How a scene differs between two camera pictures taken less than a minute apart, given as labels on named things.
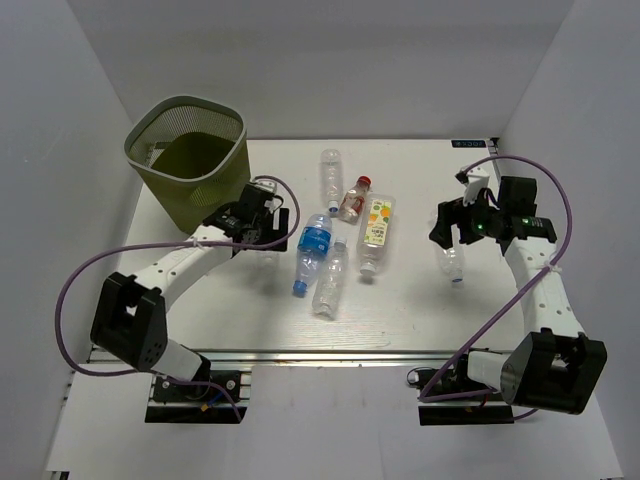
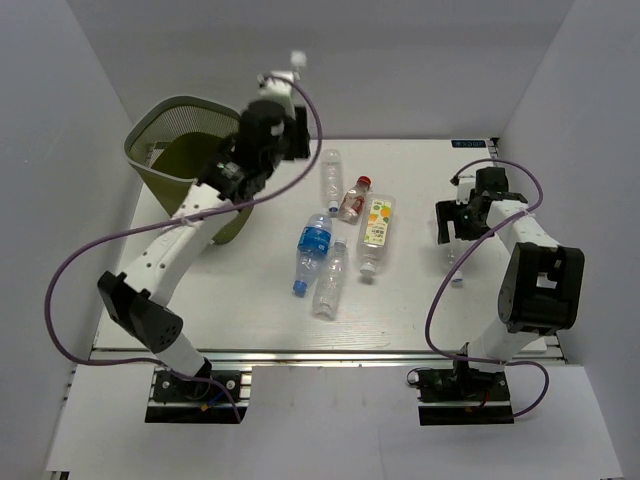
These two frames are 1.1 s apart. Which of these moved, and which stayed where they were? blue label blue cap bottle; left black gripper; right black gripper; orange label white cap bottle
Moved: left black gripper
Stayed: orange label white cap bottle; right black gripper; blue label blue cap bottle
